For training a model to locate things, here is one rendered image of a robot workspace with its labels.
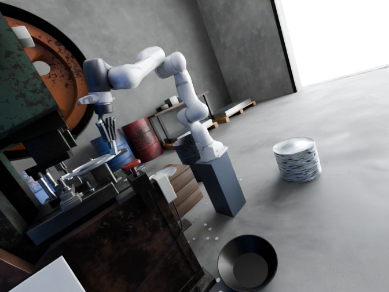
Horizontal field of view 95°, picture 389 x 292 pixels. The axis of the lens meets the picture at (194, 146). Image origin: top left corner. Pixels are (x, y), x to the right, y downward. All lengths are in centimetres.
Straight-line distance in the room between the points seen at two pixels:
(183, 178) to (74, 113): 93
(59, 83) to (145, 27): 412
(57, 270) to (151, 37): 501
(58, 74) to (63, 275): 110
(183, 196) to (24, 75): 126
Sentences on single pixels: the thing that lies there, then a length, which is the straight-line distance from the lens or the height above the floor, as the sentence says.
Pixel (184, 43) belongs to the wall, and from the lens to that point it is 572.
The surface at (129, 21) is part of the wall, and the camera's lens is 530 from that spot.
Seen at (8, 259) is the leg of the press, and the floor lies 67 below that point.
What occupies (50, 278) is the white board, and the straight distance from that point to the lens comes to 85.
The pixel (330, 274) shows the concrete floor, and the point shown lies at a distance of 109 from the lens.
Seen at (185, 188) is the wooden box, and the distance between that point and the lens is 161.
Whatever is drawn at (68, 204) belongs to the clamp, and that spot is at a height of 72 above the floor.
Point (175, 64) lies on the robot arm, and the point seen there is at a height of 109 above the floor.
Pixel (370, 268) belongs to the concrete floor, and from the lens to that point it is 112.
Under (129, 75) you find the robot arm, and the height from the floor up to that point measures 107.
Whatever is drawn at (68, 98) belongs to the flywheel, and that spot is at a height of 118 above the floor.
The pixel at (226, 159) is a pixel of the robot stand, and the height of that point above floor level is 40.
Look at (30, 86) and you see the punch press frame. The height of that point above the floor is 114.
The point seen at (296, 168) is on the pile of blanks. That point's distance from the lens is 153.
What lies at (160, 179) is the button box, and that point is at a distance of 82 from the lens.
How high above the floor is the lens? 89
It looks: 15 degrees down
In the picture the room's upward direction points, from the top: 24 degrees counter-clockwise
